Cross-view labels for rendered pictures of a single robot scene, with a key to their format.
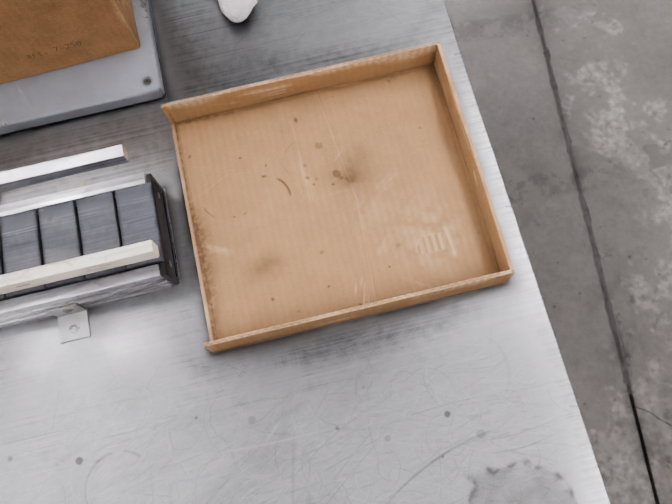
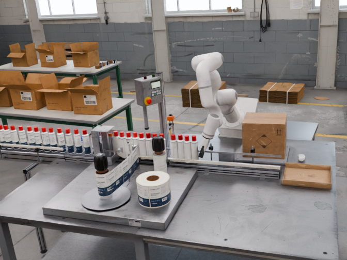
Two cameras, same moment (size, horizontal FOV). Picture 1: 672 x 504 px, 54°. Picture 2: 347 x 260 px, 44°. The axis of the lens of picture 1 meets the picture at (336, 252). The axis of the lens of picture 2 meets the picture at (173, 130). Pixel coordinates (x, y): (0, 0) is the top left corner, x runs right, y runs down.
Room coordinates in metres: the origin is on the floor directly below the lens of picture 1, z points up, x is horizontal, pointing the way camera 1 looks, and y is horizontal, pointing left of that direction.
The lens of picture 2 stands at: (-2.38, -0.32, 2.19)
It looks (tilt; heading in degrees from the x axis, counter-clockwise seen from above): 21 degrees down; 26
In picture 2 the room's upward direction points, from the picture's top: 4 degrees counter-clockwise
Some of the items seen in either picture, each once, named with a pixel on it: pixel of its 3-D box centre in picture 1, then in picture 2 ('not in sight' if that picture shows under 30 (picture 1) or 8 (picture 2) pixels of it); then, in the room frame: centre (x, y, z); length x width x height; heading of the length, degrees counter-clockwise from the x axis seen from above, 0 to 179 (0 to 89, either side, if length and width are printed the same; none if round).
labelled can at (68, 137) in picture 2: not in sight; (69, 141); (0.08, 1.77, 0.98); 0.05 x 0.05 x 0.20
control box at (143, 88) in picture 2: not in sight; (148, 90); (0.23, 1.10, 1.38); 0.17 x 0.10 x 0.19; 151
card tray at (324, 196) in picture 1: (329, 191); (306, 175); (0.25, 0.00, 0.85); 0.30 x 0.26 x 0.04; 96
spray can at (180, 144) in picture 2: not in sight; (180, 147); (0.17, 0.86, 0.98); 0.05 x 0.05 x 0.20
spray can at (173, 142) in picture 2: not in sight; (174, 147); (0.16, 0.91, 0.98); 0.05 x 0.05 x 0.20
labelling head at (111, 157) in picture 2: not in sight; (105, 144); (0.02, 1.40, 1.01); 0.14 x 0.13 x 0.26; 96
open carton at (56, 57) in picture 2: not in sight; (50, 55); (3.30, 4.60, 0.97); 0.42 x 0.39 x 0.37; 177
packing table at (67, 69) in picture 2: not in sight; (59, 86); (3.37, 4.61, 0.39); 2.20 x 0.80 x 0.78; 89
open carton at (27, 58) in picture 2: not in sight; (24, 54); (3.32, 5.22, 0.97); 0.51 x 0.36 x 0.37; 2
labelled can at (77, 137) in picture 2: not in sight; (77, 141); (0.09, 1.70, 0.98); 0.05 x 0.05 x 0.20
